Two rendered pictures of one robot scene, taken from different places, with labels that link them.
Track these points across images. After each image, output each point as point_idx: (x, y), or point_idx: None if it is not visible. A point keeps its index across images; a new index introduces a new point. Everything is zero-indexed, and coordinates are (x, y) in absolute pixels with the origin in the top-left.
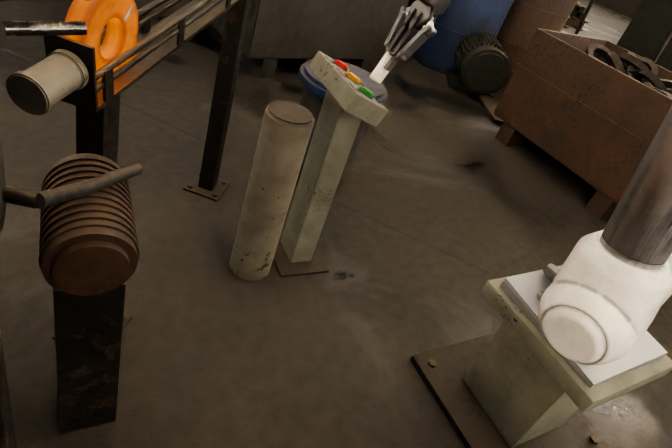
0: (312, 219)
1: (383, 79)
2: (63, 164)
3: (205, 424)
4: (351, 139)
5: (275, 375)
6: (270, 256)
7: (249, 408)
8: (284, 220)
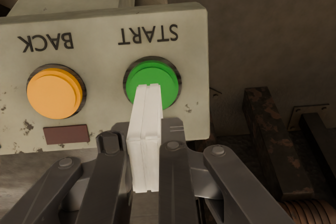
0: None
1: (158, 90)
2: None
3: (292, 43)
4: None
5: None
6: None
7: (296, 13)
8: (156, 0)
